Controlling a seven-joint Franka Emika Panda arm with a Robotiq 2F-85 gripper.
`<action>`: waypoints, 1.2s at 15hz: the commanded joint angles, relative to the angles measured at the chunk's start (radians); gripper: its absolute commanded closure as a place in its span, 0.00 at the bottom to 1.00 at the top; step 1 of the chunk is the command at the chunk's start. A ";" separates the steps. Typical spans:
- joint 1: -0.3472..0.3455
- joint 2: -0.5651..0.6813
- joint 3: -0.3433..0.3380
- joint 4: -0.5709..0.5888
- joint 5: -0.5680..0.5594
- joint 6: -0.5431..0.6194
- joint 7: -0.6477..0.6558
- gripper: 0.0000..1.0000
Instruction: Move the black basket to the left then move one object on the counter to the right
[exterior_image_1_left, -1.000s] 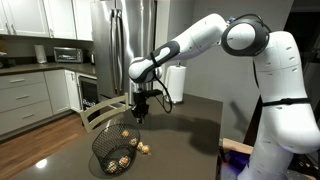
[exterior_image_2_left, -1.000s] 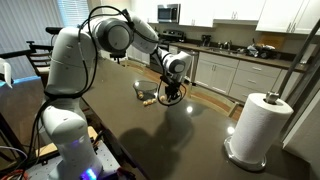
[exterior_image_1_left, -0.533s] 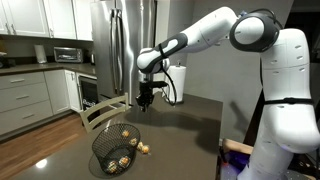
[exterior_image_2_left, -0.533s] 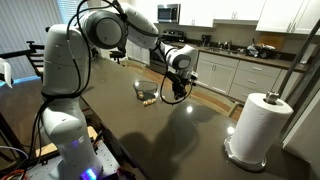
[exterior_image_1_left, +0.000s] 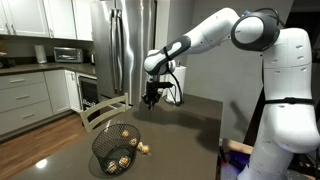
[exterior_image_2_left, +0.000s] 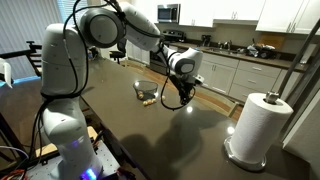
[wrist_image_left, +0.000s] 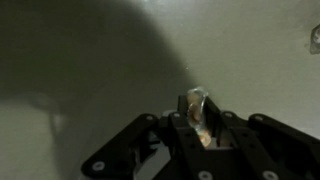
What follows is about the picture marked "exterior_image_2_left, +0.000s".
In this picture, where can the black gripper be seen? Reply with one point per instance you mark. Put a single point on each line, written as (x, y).
(186, 86)

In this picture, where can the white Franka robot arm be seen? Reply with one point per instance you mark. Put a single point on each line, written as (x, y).
(63, 133)

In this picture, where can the small tan round object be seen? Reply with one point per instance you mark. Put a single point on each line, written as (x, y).
(145, 103)
(153, 100)
(149, 101)
(163, 98)
(140, 95)

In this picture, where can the white lower kitchen cabinets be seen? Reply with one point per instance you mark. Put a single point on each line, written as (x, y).
(233, 75)

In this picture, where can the black coffee maker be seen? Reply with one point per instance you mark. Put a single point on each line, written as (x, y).
(206, 40)

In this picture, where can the black steel stove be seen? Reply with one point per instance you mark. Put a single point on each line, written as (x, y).
(175, 35)

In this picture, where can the chrome sink faucet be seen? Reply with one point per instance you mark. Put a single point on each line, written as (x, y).
(226, 45)

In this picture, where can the white paper towel roll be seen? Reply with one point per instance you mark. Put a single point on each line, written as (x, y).
(258, 130)

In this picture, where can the black office chair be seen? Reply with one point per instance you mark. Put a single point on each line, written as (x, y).
(117, 55)

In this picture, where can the white upper cabinet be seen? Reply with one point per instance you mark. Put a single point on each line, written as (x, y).
(290, 15)
(196, 13)

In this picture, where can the steel microwave oven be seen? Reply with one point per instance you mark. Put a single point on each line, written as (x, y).
(168, 13)

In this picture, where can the silver paper towel holder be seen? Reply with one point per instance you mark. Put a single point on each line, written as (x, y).
(246, 164)

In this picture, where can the pile of kitchen clutter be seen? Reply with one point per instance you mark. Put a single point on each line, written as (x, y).
(261, 50)

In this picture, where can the wooden cutting board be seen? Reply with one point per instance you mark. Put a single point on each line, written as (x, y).
(274, 40)

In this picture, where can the dark metal tripod legs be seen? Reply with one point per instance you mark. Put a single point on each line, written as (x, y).
(300, 55)

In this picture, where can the window blinds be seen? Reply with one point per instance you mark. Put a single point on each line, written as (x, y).
(66, 10)

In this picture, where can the dark wooden chair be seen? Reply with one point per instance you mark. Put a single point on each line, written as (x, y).
(35, 58)

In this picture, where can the blue mat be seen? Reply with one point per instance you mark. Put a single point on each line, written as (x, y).
(23, 80)

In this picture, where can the white plastic device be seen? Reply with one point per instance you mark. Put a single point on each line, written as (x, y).
(6, 71)

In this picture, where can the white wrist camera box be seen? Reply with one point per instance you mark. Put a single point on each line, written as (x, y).
(199, 79)

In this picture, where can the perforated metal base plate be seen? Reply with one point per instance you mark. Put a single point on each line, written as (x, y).
(107, 160)

